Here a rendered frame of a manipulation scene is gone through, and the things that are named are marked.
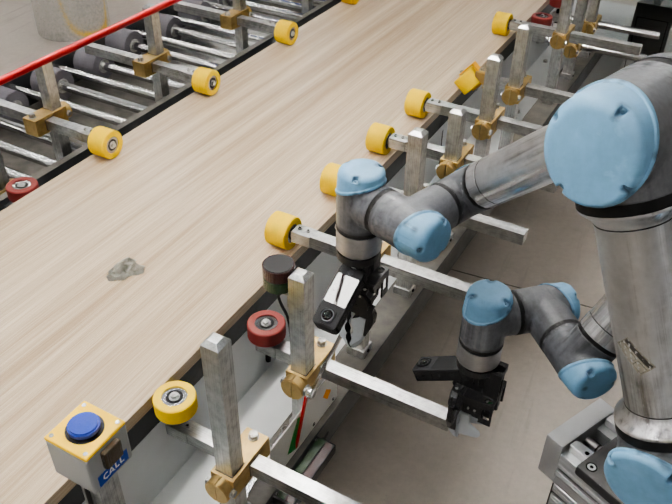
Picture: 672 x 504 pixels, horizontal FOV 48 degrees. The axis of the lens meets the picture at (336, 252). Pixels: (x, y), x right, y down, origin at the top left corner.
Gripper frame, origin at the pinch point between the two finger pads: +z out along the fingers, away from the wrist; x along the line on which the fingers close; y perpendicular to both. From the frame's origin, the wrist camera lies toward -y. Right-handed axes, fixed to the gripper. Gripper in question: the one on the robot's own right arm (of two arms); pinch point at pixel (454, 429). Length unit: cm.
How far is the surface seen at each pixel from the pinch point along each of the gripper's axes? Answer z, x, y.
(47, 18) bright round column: 68, 235, -371
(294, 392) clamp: -1.7, -8.6, -30.2
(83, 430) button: -41, -56, -30
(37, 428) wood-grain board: -7, -43, -62
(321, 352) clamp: -4.4, 1.2, -29.8
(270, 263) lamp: -28.7, -4.8, -37.1
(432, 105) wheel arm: -13, 98, -49
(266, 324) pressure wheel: -8.0, -0.6, -41.8
